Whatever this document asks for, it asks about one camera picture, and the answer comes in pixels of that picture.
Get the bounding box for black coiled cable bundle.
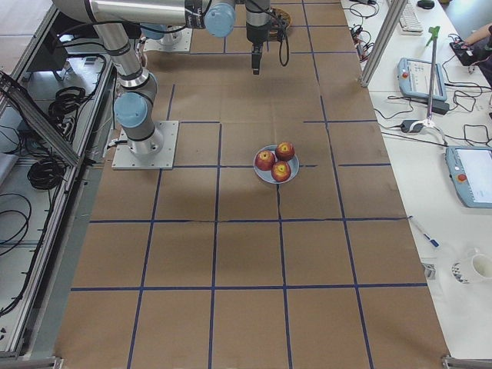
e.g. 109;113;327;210
27;157;68;191

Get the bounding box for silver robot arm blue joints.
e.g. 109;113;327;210
52;0;275;154

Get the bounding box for light blue plate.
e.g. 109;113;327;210
253;155;300;185

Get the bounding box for white keyboard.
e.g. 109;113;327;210
399;1;424;36

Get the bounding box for blue teach pendant far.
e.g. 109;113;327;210
397;58;447;101

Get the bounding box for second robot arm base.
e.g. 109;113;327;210
138;23;192;53

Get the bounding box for black computer mouse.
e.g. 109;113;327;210
417;0;435;10

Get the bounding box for green tipped grabber stick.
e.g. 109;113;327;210
423;25;447;146

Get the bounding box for red apple top on plate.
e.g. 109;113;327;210
274;141;295;161

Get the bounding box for blue teach pendant near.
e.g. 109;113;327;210
445;146;491;208

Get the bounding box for blue teach pendant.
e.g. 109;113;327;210
445;146;491;208
397;58;447;101

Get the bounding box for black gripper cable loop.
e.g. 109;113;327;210
268;9;290;67

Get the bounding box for brown paper table cover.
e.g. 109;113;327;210
55;1;447;368

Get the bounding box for red apple left on plate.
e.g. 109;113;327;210
254;150;276;171

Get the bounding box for red apple on plate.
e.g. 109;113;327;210
271;161;291;182
274;141;295;161
254;150;276;171

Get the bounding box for red apple front on plate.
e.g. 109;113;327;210
271;161;291;182

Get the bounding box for white blue pen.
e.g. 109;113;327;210
408;215;440;248

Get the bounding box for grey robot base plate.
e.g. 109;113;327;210
111;121;179;170

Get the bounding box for small metal clip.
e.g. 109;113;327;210
421;262;437;281

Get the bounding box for white patterned mug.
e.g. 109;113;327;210
451;248;491;284

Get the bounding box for aluminium frame post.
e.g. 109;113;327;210
359;0;407;88

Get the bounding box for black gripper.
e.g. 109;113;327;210
246;23;268;75

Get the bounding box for black power adapter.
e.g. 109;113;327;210
431;100;450;115

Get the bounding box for brown wicker basket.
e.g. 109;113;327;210
268;8;291;41

